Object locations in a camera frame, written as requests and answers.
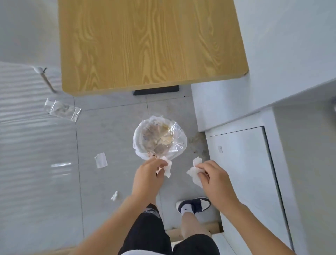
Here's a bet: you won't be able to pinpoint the person's right hand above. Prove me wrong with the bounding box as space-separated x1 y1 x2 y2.
195 160 238 211

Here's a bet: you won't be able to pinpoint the person's left hand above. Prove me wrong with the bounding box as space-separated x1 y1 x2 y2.
131 158 169 204

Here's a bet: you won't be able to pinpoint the white tissue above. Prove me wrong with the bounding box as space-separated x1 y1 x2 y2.
156 156 173 178
186 157 204 189

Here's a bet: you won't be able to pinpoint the person's left forearm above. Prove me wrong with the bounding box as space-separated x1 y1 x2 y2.
70 193 159 255

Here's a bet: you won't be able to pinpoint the person's right forearm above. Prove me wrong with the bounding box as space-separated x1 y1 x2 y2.
216 199 298 255

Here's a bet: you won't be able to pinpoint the trash bin with clear bag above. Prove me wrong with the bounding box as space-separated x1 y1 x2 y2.
133 115 188 161

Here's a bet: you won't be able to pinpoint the navy and white right shoe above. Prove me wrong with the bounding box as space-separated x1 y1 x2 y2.
175 197 212 215

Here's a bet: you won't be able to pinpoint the navy and white shoe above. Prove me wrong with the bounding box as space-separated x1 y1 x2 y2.
175 197 212 215
142 204 161 219

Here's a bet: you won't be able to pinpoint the white cabinet door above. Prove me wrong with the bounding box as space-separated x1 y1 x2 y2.
205 126 292 249

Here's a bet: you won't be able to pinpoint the navy and white left shoe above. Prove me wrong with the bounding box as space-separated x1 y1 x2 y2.
142 204 161 219

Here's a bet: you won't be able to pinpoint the white sock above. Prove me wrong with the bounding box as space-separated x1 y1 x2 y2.
181 210 208 224

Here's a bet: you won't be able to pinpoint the person's right leg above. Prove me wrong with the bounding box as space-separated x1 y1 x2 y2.
181 211 212 246

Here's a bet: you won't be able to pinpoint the black shorts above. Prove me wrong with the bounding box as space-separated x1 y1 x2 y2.
117 210 221 255

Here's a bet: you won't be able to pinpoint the black table foot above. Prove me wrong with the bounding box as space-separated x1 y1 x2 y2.
132 85 180 96

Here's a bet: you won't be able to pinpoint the clear plastic wrapper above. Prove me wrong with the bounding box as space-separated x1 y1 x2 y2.
44 97 82 123

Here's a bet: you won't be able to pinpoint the white counter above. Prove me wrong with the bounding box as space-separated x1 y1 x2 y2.
190 0 336 132

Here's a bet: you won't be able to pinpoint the light wooden table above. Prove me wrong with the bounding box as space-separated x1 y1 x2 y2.
57 0 249 97

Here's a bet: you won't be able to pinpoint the white furniture leg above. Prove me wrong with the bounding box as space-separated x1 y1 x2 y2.
31 67 57 94

